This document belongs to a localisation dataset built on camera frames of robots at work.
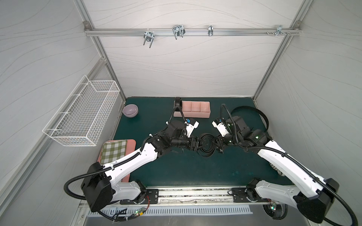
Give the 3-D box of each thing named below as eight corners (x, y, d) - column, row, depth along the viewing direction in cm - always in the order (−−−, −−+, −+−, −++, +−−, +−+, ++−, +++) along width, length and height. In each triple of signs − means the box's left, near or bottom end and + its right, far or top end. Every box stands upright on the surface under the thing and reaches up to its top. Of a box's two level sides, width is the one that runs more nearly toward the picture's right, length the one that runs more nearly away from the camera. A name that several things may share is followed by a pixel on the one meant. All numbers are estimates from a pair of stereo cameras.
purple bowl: (124, 120, 109) (120, 114, 103) (127, 109, 116) (124, 103, 110) (137, 120, 109) (135, 114, 103) (140, 109, 116) (138, 103, 110)
